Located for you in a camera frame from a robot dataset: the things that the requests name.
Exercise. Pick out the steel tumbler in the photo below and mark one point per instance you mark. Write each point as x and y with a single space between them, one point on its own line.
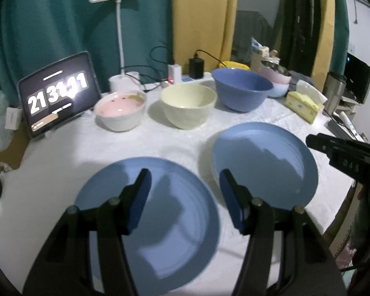
333 91

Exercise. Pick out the metal bowl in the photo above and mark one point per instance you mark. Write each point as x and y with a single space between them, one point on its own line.
277 67

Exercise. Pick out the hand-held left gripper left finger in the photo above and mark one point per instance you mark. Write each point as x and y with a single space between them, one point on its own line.
138 203

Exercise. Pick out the black tablet showing clock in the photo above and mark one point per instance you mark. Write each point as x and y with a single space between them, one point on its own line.
58 92

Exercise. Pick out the white plastic packet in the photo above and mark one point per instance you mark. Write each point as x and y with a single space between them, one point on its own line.
310 89

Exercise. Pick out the black charger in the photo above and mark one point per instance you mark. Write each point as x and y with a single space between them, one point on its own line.
196 67

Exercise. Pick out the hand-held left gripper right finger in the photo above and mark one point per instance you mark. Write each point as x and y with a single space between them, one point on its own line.
231 197

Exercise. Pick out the green curtain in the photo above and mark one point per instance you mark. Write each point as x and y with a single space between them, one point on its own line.
49 30
340 21

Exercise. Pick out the pink strawberry print bowl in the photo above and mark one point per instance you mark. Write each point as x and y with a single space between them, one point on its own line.
120 120

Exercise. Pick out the white desk shelf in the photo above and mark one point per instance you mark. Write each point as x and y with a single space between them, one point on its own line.
347 106

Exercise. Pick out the white power strip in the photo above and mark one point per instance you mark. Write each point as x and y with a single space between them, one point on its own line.
205 78

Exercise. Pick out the cream bowl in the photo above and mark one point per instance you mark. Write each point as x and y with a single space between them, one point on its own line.
188 114

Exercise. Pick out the small white box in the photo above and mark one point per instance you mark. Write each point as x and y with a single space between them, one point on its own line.
12 118

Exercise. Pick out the dark grey cloth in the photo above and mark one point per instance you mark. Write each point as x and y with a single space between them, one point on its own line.
299 78

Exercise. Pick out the black monitor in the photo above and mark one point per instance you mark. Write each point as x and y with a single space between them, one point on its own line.
359 77

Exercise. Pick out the small pink bowl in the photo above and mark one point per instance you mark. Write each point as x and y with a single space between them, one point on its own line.
276 78

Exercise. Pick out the cream storage basket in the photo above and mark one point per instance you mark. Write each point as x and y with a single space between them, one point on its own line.
259 61

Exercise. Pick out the blue white packet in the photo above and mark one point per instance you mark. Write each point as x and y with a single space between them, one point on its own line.
256 44

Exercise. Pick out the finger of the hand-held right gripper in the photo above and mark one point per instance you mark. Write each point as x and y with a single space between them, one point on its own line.
326 144

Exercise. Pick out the blue plate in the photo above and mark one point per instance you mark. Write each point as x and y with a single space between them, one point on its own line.
265 160
178 222

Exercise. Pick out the black framed window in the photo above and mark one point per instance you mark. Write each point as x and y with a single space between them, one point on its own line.
296 21

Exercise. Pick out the cardboard box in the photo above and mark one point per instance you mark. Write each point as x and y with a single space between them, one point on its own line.
12 148

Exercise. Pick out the white wall socket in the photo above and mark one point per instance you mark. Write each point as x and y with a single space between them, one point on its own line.
353 49

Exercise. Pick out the white charger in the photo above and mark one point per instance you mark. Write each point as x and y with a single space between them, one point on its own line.
174 72

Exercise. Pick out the yellow packet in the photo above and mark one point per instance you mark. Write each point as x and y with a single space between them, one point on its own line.
234 65

